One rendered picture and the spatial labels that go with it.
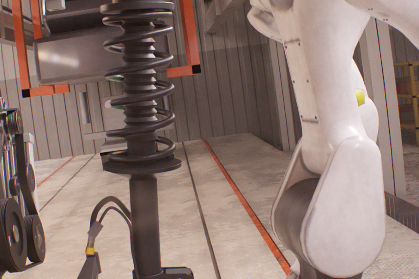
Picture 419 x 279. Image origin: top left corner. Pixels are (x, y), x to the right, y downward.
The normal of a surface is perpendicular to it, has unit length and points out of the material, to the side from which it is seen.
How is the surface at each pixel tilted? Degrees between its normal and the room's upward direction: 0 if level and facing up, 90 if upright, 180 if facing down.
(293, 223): 75
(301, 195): 35
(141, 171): 101
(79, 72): 90
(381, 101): 90
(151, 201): 95
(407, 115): 90
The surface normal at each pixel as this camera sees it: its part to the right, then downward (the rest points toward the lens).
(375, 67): 0.07, 0.05
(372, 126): 0.43, 0.19
